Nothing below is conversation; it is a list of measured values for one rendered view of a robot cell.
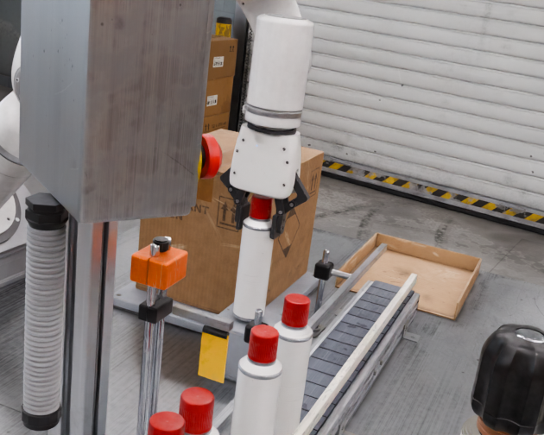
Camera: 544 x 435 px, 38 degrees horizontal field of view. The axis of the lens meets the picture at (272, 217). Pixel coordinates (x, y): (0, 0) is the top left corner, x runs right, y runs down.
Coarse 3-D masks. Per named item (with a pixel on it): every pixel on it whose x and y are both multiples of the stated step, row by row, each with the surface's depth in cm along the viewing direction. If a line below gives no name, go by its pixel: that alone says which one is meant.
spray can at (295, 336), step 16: (288, 304) 98; (304, 304) 98; (288, 320) 99; (304, 320) 99; (288, 336) 98; (304, 336) 99; (288, 352) 99; (304, 352) 100; (288, 368) 100; (304, 368) 101; (288, 384) 100; (304, 384) 102; (288, 400) 101; (288, 416) 102; (288, 432) 103
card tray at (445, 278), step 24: (384, 240) 193; (408, 240) 191; (360, 264) 182; (384, 264) 184; (408, 264) 185; (432, 264) 187; (456, 264) 187; (480, 264) 184; (360, 288) 168; (432, 288) 173; (456, 288) 175; (432, 312) 161; (456, 312) 159
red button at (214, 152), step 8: (208, 136) 65; (208, 144) 65; (216, 144) 65; (208, 152) 65; (216, 152) 65; (208, 160) 65; (216, 160) 65; (208, 168) 65; (216, 168) 65; (200, 176) 66; (208, 176) 66
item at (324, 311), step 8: (384, 248) 157; (376, 256) 152; (368, 264) 147; (360, 272) 143; (352, 280) 139; (344, 288) 135; (336, 296) 132; (344, 296) 135; (328, 304) 128; (336, 304) 131; (320, 312) 125; (328, 312) 128; (312, 320) 122; (320, 320) 124; (312, 328) 121; (232, 400) 98; (224, 408) 96; (232, 408) 96; (224, 416) 94; (216, 424) 93; (224, 424) 94
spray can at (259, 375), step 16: (256, 336) 89; (272, 336) 89; (256, 352) 89; (272, 352) 89; (240, 368) 90; (256, 368) 89; (272, 368) 90; (240, 384) 90; (256, 384) 89; (272, 384) 90; (240, 400) 91; (256, 400) 90; (272, 400) 91; (240, 416) 91; (256, 416) 91; (272, 416) 92; (240, 432) 92; (256, 432) 91; (272, 432) 93
